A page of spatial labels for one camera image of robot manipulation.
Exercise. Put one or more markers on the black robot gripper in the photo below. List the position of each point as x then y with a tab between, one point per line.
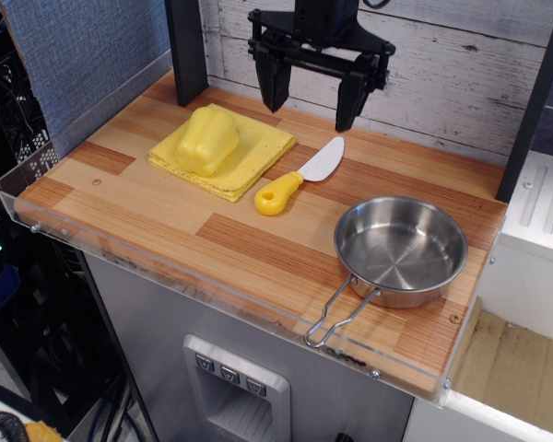
325	37

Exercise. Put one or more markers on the yellow toy bell pepper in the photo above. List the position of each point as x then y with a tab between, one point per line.
210	137

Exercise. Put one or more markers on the folded yellow towel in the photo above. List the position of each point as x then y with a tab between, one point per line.
260	146

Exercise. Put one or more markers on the stainless steel pan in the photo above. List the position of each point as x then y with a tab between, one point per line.
396	252

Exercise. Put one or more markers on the blue fabric panel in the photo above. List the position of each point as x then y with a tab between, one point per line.
87	60

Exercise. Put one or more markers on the white toy sink counter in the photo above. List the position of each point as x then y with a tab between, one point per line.
517	282

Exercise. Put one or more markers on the black perforated crate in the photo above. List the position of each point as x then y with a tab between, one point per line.
22	126

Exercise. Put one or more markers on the silver toy fridge cabinet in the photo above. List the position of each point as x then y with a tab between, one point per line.
149	320

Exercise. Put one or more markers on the ice dispenser panel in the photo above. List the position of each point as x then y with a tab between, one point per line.
237	399

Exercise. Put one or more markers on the clear acrylic table guard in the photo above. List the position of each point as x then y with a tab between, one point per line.
274	272

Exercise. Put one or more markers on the yellow object bottom left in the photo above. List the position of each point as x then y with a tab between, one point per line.
41	432

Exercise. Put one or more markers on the toy knife yellow handle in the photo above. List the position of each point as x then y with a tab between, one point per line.
273	198

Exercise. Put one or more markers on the black vertical post left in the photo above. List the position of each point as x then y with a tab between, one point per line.
187	49

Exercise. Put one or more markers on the black vertical post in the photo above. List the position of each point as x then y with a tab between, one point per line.
187	49
526	133

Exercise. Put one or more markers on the black vertical post right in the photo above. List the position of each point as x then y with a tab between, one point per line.
526	133

